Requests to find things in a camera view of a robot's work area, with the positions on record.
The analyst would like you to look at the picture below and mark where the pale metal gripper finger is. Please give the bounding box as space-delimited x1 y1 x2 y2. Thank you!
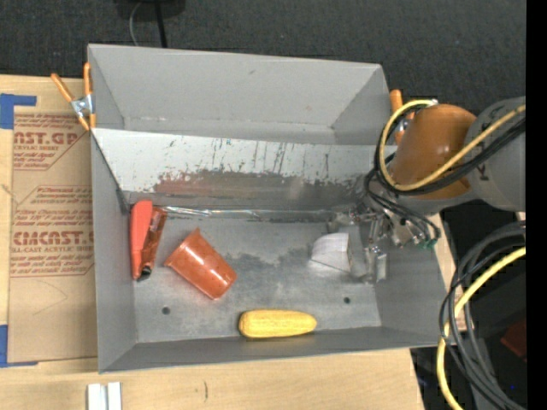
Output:
345 211 365 274
363 245 389 284

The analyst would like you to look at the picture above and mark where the clear plastic container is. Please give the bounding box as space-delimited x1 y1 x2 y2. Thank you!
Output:
307 231 352 274

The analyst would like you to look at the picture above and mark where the yellow toy corn cob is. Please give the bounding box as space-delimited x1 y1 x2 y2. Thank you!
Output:
237 308 319 340

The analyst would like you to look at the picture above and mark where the orange plastic cup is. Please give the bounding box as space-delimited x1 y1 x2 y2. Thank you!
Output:
163 227 238 302

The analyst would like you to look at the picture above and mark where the grey metal bin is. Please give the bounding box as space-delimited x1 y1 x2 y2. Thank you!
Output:
86 44 448 374

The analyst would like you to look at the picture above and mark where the red long plastic object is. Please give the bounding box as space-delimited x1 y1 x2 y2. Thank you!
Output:
128 199 169 282

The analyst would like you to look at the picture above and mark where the brown cardboard board, red print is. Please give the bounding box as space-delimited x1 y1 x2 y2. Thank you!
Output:
0 73 100 369

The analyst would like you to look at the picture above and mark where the black cylinder on white bracket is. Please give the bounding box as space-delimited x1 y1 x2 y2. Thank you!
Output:
393 215 415 248

